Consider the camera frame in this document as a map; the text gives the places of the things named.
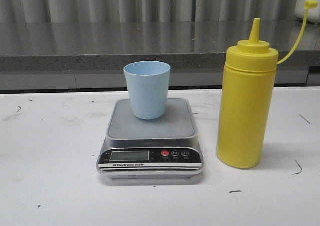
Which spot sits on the light blue plastic cup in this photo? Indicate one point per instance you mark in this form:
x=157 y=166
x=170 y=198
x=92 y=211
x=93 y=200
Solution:
x=148 y=84

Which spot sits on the yellow squeeze bottle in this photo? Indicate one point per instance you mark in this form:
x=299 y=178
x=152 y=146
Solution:
x=248 y=83

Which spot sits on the silver electronic kitchen scale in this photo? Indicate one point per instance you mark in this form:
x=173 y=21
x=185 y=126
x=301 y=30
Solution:
x=165 y=150

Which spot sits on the grey stone counter ledge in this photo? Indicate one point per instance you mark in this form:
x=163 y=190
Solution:
x=186 y=46

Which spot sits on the white pleated curtain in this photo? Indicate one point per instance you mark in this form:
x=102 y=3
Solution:
x=60 y=11

